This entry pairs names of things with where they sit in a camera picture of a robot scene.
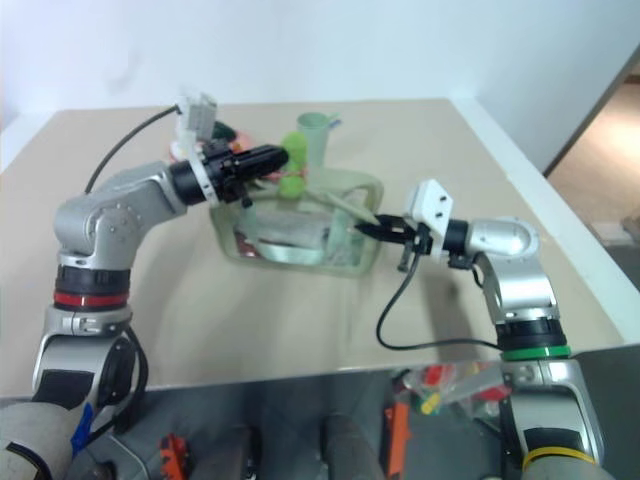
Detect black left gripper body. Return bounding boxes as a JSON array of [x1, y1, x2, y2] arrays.
[[201, 140, 255, 209]]

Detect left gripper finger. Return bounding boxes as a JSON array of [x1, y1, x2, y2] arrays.
[[237, 144, 291, 164], [239, 158, 290, 180]]

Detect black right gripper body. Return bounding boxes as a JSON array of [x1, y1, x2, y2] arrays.
[[394, 217, 435, 274]]

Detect green plush keychain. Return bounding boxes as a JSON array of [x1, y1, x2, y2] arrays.
[[276, 130, 311, 201]]

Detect green translucent zip pouch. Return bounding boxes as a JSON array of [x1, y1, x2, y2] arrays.
[[208, 166, 386, 279]]

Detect green and orange toy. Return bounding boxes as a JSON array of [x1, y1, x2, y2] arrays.
[[211, 120, 257, 153]]

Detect pale green plastic cup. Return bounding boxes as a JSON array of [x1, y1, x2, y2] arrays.
[[296, 112, 346, 174]]

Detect clear bag of colourful parts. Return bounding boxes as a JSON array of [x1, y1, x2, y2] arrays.
[[393, 361, 514, 419]]

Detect orange and black tool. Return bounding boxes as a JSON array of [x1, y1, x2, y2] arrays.
[[383, 401, 413, 477]]

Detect dark rounded shape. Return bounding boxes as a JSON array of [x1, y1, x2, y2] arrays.
[[319, 414, 387, 480]]

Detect orange and black toy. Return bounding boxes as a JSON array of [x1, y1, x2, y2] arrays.
[[158, 433, 193, 477]]

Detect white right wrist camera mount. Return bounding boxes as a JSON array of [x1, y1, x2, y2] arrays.
[[402, 179, 456, 262]]

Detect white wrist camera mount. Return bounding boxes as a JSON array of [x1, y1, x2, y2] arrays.
[[402, 179, 456, 262], [172, 93, 220, 205]]

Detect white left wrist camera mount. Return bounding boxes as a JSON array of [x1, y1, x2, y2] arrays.
[[172, 93, 220, 205]]

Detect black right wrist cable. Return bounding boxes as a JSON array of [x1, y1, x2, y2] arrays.
[[375, 249, 502, 351]]

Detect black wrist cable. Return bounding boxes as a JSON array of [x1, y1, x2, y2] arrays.
[[375, 249, 502, 351], [84, 103, 182, 196]]

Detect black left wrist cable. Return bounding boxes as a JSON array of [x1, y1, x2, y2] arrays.
[[84, 103, 182, 196]]

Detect black left upper arm cable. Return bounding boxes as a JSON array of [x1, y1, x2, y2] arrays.
[[93, 323, 151, 437]]

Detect blue strap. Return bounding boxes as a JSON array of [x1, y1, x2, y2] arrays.
[[69, 402, 96, 457]]

